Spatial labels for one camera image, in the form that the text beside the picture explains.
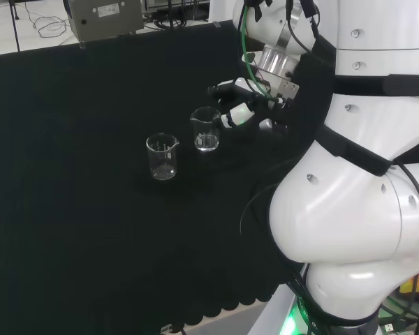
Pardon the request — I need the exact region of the grey metal control box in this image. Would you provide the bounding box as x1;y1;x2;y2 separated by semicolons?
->
63;0;146;43

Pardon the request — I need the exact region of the thin grey floor cable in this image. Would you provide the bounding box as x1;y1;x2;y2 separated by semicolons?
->
20;0;71;39

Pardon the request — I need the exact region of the black tripod stand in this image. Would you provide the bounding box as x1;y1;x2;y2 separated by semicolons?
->
10;0;22;53

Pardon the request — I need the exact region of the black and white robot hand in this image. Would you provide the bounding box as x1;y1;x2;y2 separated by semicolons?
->
207;78;295;141

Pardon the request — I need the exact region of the yellow stop button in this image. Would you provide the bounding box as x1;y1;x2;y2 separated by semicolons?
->
399;268;419;297

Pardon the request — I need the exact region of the black bench cloth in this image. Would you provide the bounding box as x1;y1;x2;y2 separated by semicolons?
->
0;19;315;335

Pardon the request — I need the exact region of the grey glass-door cabinet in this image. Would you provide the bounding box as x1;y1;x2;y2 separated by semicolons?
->
141;0;210;15

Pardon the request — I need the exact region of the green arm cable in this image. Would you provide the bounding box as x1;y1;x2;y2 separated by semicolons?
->
239;0;288;105

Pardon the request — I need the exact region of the black floor cable bundle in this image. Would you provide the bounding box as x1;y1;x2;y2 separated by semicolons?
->
145;12;210;31

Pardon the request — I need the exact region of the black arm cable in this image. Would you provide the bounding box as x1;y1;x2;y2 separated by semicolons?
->
286;0;321;55

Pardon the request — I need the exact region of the clear glass beaker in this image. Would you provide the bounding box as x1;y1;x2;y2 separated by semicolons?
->
189;106;222;154
145;133;180;181

